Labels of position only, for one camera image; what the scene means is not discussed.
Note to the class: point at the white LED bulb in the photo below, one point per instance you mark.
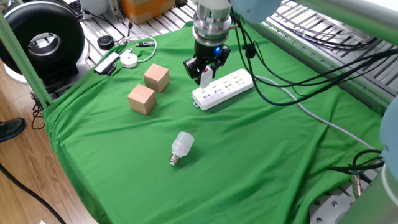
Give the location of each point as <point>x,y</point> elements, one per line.
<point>183,144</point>

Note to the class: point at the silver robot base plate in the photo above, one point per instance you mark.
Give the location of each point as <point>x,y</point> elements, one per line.
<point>326,211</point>

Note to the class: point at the white power strip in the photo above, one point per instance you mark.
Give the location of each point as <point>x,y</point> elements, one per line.
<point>224,90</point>

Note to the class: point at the light wooden cube block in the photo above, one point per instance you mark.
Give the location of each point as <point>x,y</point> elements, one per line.
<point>141,99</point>
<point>156,77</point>

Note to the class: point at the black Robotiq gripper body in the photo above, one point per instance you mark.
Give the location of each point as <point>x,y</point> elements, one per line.
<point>208,54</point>

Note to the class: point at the white bulb holder red switch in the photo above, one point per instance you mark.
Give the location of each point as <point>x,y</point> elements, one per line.
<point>206,81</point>

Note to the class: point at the black round puck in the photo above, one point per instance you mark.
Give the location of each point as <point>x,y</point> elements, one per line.
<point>105,42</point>

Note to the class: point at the black foam microphone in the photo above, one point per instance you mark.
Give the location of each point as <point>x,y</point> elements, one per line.
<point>249,51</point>

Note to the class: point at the white rectangular USB hub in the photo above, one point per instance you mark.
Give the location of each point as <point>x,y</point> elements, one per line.
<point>107,62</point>

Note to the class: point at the black shoe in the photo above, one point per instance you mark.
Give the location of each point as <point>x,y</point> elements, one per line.
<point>12,127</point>

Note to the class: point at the green table cloth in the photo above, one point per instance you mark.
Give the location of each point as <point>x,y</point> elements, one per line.
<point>233,155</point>

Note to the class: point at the large black round fan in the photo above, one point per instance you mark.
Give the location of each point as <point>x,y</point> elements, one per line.
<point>18,28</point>

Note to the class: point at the black USB stick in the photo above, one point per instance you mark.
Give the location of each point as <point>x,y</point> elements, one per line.
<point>144,44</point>

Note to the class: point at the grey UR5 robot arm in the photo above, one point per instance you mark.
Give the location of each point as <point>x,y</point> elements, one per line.
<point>211,18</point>

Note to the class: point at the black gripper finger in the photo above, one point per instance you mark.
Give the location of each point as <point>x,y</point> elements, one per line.
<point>194,68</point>
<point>224,54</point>

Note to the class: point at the white round disc device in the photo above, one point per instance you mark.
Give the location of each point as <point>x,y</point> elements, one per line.
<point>129,60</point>

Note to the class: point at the orange cardboard box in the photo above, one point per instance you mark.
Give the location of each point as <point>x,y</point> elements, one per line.
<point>146,11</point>

